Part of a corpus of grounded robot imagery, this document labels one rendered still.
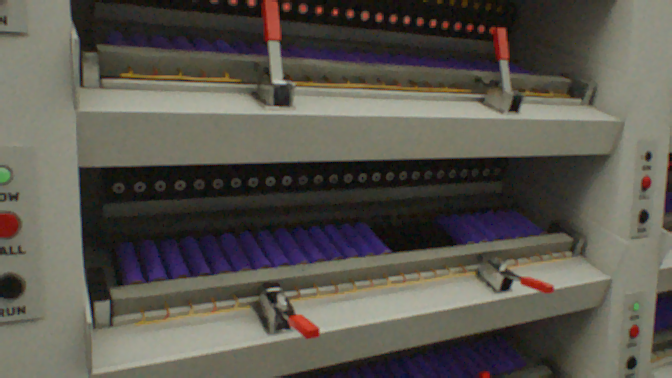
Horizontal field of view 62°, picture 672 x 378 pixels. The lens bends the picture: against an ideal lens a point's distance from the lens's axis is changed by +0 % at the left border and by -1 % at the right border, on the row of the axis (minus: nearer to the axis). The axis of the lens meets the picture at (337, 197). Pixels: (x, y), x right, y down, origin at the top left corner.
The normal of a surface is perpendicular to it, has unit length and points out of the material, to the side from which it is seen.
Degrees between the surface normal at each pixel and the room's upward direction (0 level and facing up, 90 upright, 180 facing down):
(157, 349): 21
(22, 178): 90
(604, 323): 90
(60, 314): 90
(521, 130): 111
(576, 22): 90
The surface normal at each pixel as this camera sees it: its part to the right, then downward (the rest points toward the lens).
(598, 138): 0.44, 0.47
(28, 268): 0.47, 0.12
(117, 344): 0.18, -0.88
